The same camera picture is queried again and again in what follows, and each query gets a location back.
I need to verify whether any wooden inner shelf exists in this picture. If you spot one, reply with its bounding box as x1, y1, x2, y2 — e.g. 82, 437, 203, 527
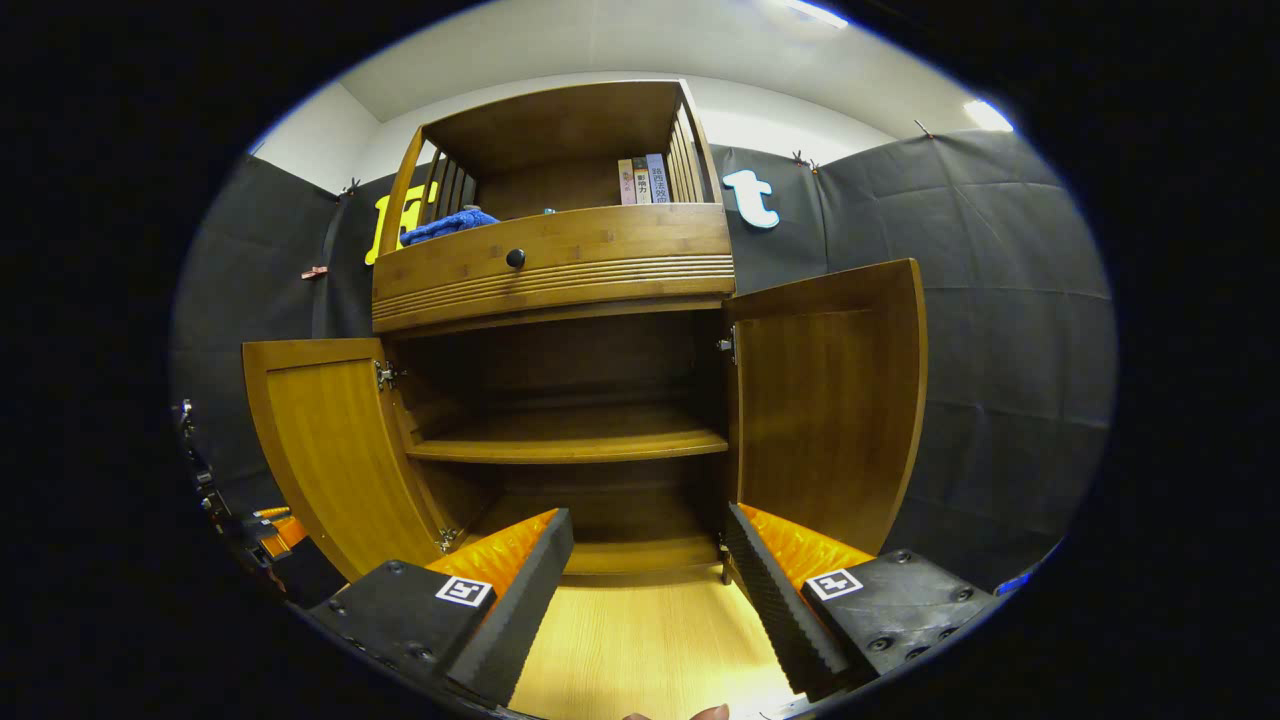
405, 405, 729, 464

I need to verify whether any blue cloth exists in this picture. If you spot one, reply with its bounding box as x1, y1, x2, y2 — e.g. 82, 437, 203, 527
399, 206, 501, 247

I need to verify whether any wooden cabinet drawer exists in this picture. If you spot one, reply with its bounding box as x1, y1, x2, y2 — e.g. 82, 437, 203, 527
372, 203, 736, 334

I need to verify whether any black metal stand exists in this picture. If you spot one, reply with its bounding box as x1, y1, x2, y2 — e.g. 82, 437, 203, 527
178, 398, 227, 521

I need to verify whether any wooden shoe cabinet door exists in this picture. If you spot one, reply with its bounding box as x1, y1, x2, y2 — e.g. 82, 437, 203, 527
725, 258, 929, 557
242, 338, 451, 583

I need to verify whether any wooden double-door shoe cabinet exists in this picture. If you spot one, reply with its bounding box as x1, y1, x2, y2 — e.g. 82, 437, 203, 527
370, 78, 739, 586

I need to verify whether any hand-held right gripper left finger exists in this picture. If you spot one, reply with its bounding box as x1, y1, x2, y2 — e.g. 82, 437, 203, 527
305, 507, 576, 709

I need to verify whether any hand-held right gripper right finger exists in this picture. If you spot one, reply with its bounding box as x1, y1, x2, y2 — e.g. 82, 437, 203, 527
722, 502, 1001, 701

